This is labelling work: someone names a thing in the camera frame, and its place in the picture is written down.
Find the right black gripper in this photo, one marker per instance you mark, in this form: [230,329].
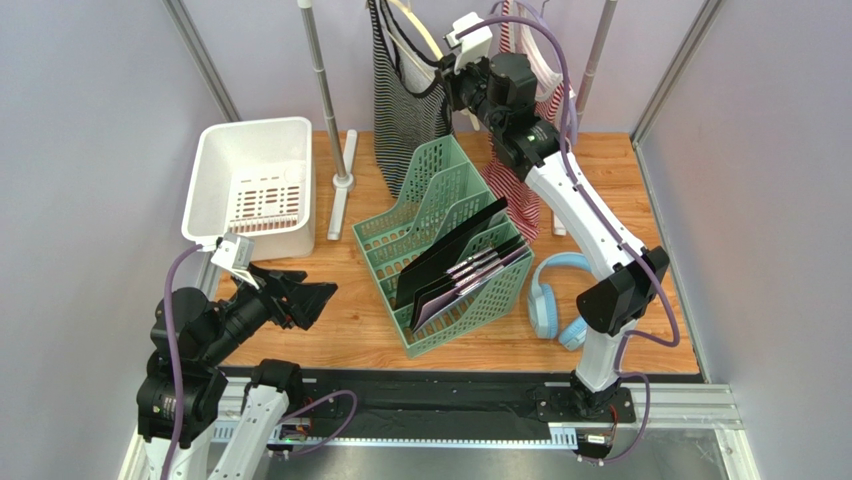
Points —
[456,80]

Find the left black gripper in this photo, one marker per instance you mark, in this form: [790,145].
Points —
[304,299]

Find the cream wooden hanger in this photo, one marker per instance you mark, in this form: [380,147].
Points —
[419,33]

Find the black white striped tank top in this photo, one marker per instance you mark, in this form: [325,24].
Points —
[409,101]

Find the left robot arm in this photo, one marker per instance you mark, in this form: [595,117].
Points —
[178,401]

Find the purple plastic hanger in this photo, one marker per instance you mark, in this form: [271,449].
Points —
[520,8]

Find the red white striped tank top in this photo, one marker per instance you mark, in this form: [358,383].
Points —
[554,95]

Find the green plastic file organizer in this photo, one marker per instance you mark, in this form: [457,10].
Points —
[442,188]

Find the left white rack foot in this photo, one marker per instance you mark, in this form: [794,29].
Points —
[341,193]

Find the white plastic basket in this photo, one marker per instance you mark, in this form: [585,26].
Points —
[256,179]

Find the black folder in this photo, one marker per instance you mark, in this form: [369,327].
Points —
[431,265]

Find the pink booklets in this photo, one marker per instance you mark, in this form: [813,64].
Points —
[463,279]

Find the left rack pole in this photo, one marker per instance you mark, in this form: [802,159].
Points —
[306,8]

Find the blue headphones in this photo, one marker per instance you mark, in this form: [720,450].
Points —
[542,306]

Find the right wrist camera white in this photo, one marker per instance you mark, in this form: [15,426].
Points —
[468,40]

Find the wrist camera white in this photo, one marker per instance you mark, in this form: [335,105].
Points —
[233,253]
[468,40]

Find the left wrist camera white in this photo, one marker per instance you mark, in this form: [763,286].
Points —
[233,253]

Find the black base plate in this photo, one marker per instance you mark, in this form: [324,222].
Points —
[453,405]

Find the aluminium frame rail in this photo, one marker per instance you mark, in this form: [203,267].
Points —
[686,427]

